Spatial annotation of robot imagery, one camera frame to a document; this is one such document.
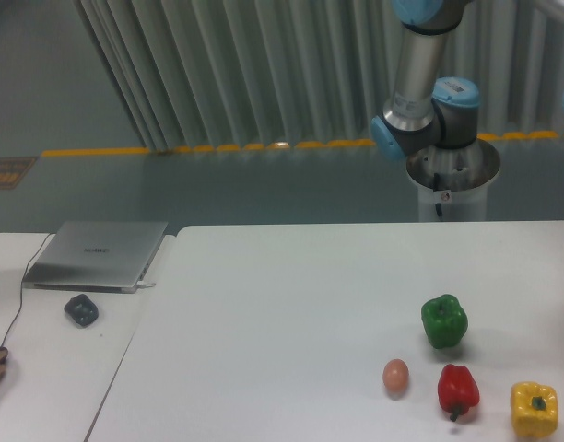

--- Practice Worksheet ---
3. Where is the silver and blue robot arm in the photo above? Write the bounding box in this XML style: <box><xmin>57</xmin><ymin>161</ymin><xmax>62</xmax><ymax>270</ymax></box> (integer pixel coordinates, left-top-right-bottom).
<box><xmin>370</xmin><ymin>1</ymin><xmax>564</xmax><ymax>161</ymax></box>

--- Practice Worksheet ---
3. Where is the small black plastic object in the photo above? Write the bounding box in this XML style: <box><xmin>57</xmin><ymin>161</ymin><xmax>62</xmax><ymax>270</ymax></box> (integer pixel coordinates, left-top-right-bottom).
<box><xmin>64</xmin><ymin>294</ymin><xmax>99</xmax><ymax>328</ymax></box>

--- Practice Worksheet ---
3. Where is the silver closed laptop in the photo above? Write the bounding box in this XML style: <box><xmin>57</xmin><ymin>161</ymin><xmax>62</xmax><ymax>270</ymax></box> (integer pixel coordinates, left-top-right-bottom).
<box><xmin>22</xmin><ymin>221</ymin><xmax>168</xmax><ymax>293</ymax></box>

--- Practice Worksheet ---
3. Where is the grey pleated curtain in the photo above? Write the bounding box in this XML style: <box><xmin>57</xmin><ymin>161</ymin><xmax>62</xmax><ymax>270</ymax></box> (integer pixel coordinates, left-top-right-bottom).
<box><xmin>76</xmin><ymin>1</ymin><xmax>564</xmax><ymax>152</ymax></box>

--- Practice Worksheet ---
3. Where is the brown egg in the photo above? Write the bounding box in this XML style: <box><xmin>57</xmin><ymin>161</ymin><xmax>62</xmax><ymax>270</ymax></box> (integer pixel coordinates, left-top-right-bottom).
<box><xmin>382</xmin><ymin>359</ymin><xmax>409</xmax><ymax>393</ymax></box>

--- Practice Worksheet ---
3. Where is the green bell pepper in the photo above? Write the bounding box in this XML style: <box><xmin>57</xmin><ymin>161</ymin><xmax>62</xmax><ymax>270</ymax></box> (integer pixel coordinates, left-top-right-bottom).
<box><xmin>421</xmin><ymin>294</ymin><xmax>468</xmax><ymax>350</ymax></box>

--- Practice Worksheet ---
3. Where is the red bell pepper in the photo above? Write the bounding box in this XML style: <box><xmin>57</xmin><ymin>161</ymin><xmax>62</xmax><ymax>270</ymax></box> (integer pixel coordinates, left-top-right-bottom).
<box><xmin>437</xmin><ymin>364</ymin><xmax>480</xmax><ymax>422</ymax></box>

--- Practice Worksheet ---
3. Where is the yellow bell pepper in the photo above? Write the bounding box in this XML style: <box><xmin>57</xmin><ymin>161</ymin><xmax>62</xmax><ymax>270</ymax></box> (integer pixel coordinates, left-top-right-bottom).
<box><xmin>510</xmin><ymin>382</ymin><xmax>558</xmax><ymax>438</ymax></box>

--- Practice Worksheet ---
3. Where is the thin black cable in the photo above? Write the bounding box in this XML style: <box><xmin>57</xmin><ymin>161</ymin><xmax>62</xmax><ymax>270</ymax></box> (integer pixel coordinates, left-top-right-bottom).
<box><xmin>0</xmin><ymin>231</ymin><xmax>57</xmax><ymax>347</ymax></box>

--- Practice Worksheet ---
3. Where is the black pedestal cable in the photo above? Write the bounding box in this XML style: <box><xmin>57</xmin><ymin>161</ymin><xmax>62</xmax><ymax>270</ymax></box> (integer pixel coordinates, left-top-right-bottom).
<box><xmin>431</xmin><ymin>172</ymin><xmax>443</xmax><ymax>221</ymax></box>

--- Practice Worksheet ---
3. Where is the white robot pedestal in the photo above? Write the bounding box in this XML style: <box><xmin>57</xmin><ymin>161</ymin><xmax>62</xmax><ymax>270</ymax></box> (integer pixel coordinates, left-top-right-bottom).
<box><xmin>405</xmin><ymin>139</ymin><xmax>501</xmax><ymax>222</ymax></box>

